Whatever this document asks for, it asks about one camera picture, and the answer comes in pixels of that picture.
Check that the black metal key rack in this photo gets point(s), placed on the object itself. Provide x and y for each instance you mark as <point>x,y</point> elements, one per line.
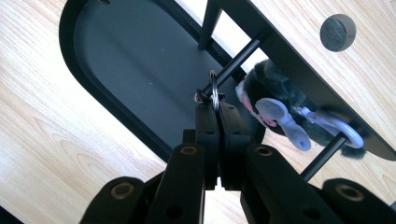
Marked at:
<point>140,77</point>

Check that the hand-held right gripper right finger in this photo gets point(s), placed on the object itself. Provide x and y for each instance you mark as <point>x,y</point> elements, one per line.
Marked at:
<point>235,140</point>

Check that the round grey desk grommet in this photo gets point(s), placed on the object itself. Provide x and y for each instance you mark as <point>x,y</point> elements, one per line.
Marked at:
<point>336,32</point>

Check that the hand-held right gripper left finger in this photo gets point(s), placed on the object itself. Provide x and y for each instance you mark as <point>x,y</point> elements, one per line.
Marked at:
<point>206,140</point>

